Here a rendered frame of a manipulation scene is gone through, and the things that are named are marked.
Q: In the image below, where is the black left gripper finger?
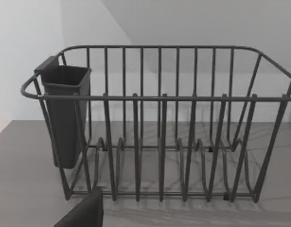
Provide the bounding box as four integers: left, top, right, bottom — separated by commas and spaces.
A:
53, 188, 104, 227

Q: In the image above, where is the dark grey cutlery holder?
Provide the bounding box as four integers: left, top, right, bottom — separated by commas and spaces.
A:
34, 56, 92, 169

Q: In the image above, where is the dark grey wire dish rack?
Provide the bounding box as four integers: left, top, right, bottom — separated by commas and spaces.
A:
20, 45, 291, 203

